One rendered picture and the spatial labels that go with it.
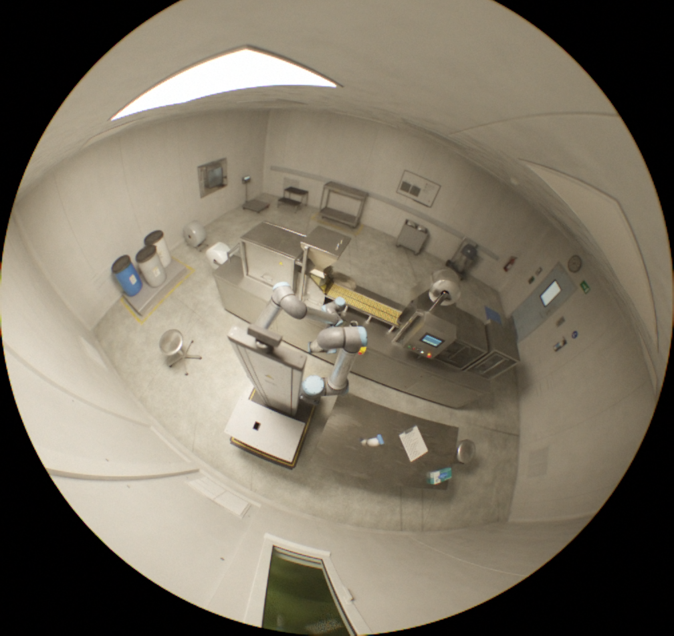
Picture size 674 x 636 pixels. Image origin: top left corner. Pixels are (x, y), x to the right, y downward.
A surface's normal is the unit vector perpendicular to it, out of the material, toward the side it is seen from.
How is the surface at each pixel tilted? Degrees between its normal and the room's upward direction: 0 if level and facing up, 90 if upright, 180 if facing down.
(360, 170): 90
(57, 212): 90
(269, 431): 0
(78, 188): 90
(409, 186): 90
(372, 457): 0
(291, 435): 0
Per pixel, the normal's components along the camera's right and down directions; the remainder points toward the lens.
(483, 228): -0.35, 0.66
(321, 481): 0.21, -0.64
